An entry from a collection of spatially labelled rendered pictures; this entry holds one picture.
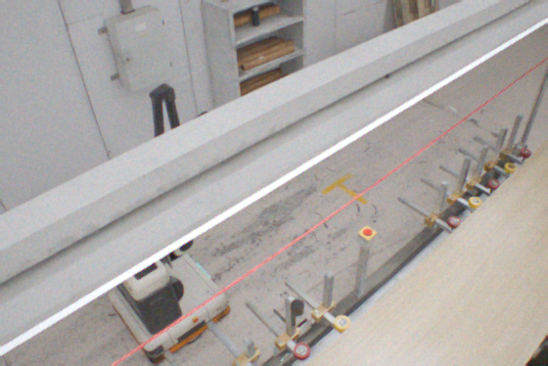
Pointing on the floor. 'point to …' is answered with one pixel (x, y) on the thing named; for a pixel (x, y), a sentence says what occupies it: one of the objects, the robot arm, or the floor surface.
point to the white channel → (222, 138)
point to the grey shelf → (291, 21)
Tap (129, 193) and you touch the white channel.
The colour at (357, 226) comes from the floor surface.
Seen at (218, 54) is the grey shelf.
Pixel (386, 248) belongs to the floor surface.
